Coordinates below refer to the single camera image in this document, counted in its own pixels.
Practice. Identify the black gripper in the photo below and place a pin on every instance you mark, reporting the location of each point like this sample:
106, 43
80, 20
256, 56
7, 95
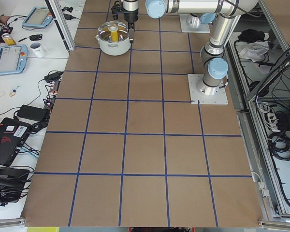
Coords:
131, 16

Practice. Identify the yellow plastic corn cob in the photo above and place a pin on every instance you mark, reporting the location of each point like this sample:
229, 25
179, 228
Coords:
114, 36

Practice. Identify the glass pot lid with knob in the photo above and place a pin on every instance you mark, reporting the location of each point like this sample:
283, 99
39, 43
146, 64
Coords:
104, 31

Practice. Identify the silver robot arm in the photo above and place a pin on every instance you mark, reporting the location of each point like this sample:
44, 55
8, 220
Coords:
130, 5
215, 66

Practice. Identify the pale green cooking pot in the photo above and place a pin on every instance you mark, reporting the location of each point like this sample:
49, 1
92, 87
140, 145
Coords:
114, 49

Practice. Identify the black power adapter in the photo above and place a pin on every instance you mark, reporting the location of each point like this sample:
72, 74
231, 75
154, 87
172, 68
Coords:
54, 76

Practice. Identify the teach pendant tablet far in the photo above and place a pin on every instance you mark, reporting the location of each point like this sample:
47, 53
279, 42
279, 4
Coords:
39, 17

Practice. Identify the teach pendant tablet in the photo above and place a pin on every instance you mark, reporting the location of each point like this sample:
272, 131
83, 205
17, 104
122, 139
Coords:
39, 17
13, 59

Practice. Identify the white mug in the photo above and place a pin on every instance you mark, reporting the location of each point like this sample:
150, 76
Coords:
39, 50

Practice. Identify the black cloth bundle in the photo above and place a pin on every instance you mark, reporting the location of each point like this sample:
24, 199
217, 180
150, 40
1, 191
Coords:
251, 36

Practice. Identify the yellow bottle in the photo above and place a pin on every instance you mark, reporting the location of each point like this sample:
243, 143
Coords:
7, 38

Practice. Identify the white crumpled cloth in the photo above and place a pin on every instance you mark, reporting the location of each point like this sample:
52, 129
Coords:
254, 51

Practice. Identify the teach pendant tablet near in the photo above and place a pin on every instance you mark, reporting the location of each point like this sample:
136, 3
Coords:
13, 59

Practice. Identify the black power brick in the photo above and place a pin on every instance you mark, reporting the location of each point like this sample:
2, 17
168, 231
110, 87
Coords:
33, 113

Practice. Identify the white power strip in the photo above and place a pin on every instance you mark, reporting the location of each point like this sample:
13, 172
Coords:
272, 121

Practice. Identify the black laptop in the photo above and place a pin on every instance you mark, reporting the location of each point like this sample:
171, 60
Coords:
13, 134

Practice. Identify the black electronics box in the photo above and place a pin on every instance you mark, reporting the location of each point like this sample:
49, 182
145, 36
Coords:
12, 184

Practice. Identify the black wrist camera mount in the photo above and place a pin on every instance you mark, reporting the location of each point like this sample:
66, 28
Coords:
116, 9

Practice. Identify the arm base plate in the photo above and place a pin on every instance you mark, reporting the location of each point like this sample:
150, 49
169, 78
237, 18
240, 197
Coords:
196, 23
203, 94

